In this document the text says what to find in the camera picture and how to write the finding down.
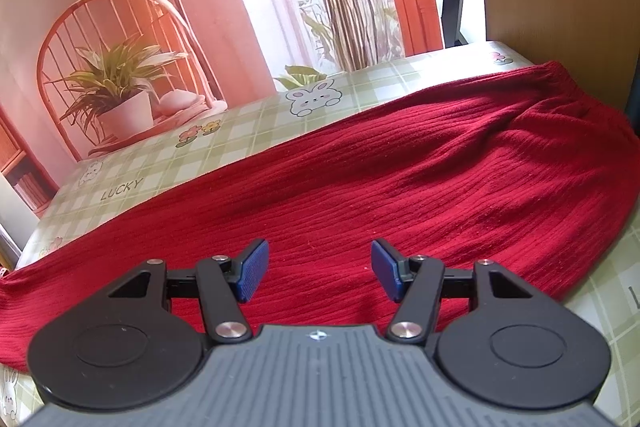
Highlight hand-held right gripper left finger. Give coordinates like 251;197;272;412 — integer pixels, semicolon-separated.
107;238;271;344

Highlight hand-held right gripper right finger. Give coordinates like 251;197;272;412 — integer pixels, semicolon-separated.
370;238;538;347

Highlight red ribbed knit pants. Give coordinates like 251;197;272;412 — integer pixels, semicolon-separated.
0;61;640;375

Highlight teal upholstered chair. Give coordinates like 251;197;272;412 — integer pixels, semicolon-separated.
622;57;640;132

